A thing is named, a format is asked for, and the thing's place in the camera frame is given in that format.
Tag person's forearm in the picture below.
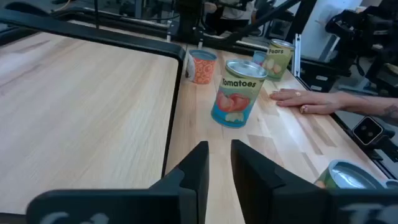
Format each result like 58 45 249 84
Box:
340 91 398 122

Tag black metal shelf frame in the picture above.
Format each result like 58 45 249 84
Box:
0 2 187 215

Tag person's hand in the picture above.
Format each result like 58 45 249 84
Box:
269 88 343 115

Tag white panel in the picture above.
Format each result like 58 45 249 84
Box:
300 0 363 62

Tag tomatoes can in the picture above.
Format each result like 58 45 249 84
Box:
210 58 269 129

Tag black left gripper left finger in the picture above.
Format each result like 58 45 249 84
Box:
26 141 210 224

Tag pears can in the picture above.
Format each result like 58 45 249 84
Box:
262 39 295 82

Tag person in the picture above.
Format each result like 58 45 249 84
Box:
203 0 259 35

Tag short blue can red label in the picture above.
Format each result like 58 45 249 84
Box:
252 50 267 67

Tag orange patterned can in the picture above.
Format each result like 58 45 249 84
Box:
185 49 218 85

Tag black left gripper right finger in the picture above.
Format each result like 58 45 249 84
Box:
230 139 398 224

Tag green can with blue lid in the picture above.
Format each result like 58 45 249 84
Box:
313 159 386 190

